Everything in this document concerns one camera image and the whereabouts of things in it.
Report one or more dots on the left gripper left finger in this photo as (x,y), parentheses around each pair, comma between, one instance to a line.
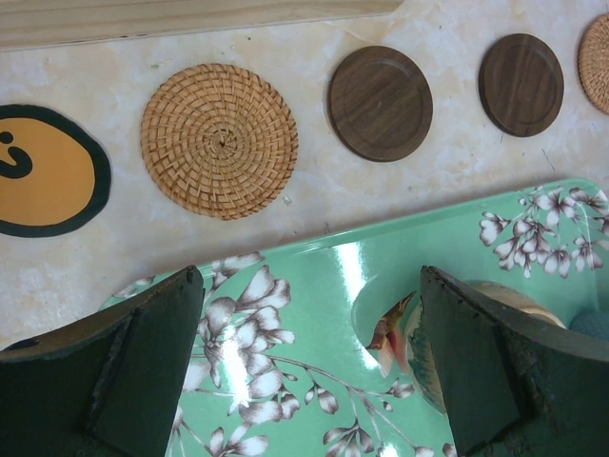
(107,384)

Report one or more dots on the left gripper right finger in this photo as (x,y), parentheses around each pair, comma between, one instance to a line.
(513,385)

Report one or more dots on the woven rattan coaster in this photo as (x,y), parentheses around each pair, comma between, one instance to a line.
(219,140)

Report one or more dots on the dark brown wooden coaster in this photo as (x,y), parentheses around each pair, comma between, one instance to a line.
(521,85)

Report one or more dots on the dark reddish wooden coaster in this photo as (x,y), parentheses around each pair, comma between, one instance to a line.
(379,104)

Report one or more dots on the light woven coaster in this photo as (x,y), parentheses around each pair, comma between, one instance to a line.
(593,63)

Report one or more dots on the beige mug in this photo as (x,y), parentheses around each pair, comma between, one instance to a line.
(428,362)

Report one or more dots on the yellow mug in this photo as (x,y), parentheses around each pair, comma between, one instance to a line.
(593,323)

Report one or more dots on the green floral tray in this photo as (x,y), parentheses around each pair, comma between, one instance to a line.
(314,349)

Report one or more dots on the wooden rack stand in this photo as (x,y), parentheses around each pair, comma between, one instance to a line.
(31,24)

